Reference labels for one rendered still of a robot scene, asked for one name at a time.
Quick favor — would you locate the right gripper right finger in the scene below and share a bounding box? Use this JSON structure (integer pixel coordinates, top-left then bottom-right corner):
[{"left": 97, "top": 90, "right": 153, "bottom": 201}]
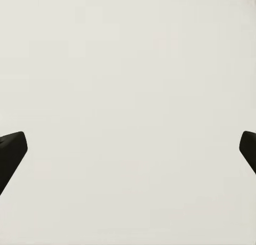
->
[{"left": 239, "top": 130, "right": 256, "bottom": 174}]

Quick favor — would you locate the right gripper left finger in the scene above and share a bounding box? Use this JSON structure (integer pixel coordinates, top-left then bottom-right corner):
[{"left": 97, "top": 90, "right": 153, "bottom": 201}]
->
[{"left": 0, "top": 132, "right": 28, "bottom": 195}]

